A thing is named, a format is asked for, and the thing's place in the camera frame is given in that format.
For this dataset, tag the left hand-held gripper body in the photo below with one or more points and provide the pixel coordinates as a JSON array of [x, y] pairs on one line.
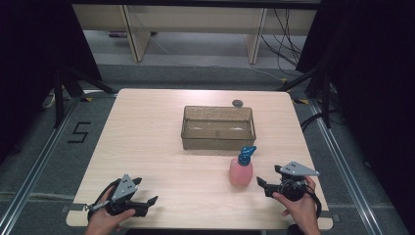
[[123, 191]]

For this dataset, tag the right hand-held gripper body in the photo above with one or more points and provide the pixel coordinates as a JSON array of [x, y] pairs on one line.
[[293, 186]]

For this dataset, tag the pink spray bottle blue trigger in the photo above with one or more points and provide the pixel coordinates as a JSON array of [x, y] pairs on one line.
[[241, 171]]

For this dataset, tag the clear brown plastic box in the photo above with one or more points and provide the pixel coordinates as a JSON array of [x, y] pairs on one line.
[[218, 132]]

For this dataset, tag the person's right hand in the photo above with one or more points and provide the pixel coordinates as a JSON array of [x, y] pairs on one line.
[[301, 210]]

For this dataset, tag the person's left hand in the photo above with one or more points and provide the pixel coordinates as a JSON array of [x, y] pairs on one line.
[[106, 222]]

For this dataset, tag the small round grey disc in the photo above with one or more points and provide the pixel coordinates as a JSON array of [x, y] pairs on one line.
[[237, 103]]

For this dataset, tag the black metal stand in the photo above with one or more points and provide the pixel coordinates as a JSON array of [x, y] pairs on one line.
[[60, 98], [324, 98]]

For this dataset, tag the dark curtain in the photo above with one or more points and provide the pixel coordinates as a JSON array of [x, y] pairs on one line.
[[375, 81], [32, 65]]

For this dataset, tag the beige wooden desk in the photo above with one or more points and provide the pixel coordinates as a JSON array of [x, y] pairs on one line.
[[195, 19]]

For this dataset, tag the aluminium floor rail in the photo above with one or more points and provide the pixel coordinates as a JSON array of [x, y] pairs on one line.
[[342, 163], [36, 169]]

